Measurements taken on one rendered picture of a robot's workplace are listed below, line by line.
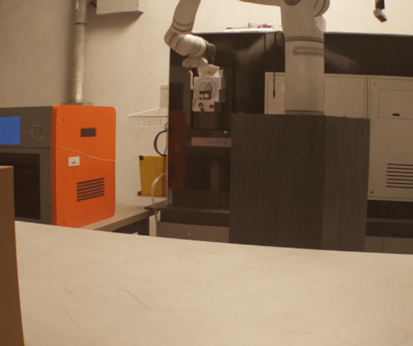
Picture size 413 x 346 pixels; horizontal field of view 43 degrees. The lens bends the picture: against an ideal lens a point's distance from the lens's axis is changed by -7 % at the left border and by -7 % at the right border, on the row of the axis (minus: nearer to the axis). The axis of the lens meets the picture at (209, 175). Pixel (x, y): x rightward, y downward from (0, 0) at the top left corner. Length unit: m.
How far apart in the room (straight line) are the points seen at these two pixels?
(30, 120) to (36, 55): 2.18
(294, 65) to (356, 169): 0.27
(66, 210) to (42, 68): 2.23
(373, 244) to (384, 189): 0.21
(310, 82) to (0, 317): 1.07
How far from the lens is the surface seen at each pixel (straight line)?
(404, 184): 2.10
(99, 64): 3.73
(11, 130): 1.92
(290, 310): 0.55
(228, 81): 2.19
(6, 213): 0.26
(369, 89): 2.10
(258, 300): 0.58
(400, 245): 2.07
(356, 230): 1.31
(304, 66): 1.25
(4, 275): 0.26
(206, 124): 2.13
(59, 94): 3.88
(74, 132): 1.89
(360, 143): 1.29
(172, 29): 1.78
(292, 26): 1.27
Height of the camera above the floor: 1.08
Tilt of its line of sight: 6 degrees down
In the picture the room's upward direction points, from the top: 1 degrees clockwise
